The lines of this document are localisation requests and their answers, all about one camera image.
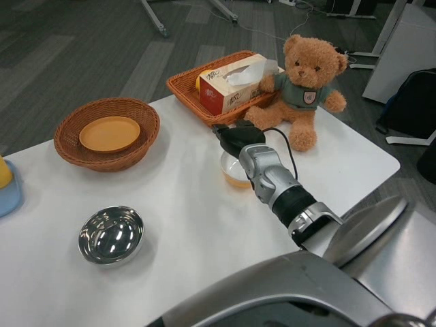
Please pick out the brown teddy bear green shirt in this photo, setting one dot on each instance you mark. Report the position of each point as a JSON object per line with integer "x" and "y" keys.
{"x": 303, "y": 88}

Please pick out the white desk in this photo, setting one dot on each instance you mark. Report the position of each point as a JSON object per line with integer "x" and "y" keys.
{"x": 402, "y": 44}

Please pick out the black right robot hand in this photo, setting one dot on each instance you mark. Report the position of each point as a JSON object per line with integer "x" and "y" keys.
{"x": 242, "y": 138}

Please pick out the yellow plastic cup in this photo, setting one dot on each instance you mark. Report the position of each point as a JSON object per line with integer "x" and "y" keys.
{"x": 4, "y": 172}

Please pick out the white metal gantry stand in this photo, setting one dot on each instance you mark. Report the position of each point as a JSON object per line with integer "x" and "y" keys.
{"x": 158, "y": 18}

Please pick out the shiny steel bowl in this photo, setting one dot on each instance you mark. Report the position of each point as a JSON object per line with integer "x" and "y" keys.
{"x": 110, "y": 235}

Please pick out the orange plastic plate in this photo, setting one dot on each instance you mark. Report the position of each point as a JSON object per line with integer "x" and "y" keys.
{"x": 109, "y": 133}

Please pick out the yellow round object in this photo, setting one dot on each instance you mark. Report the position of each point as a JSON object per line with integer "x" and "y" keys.
{"x": 201, "y": 80}

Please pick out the light blue plastic tray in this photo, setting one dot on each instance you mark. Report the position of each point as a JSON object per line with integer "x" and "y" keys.
{"x": 10, "y": 199}

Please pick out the white power strip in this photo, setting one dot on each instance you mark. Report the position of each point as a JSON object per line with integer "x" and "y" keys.
{"x": 287, "y": 2}

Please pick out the silver robot chest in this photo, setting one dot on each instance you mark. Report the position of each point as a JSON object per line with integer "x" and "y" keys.
{"x": 289, "y": 293}

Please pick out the rectangular brown wicker basket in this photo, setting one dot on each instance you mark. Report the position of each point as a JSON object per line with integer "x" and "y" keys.
{"x": 184, "y": 86}

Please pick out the tissue box with red end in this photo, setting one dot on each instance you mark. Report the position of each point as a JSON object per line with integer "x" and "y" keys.
{"x": 218, "y": 93}

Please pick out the black backpack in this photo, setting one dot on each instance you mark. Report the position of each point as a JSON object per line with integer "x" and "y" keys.
{"x": 413, "y": 102}

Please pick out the round brown wicker basket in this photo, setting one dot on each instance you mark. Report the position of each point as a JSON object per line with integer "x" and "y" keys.
{"x": 68, "y": 143}

